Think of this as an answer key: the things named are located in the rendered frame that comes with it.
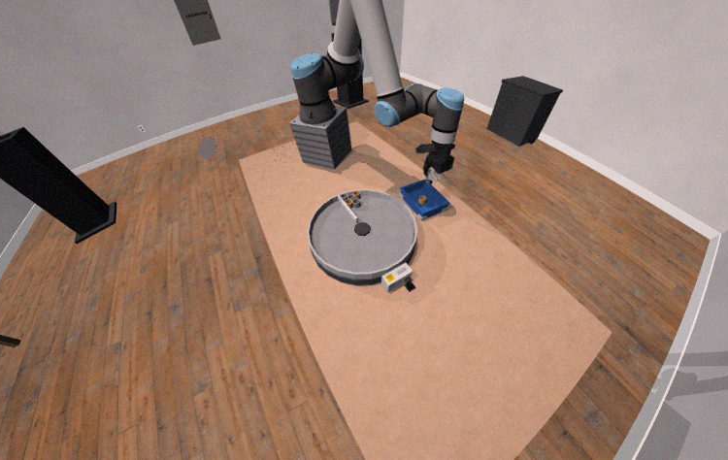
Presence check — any blue crate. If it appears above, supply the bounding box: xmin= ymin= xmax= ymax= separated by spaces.
xmin=399 ymin=180 xmax=450 ymax=221

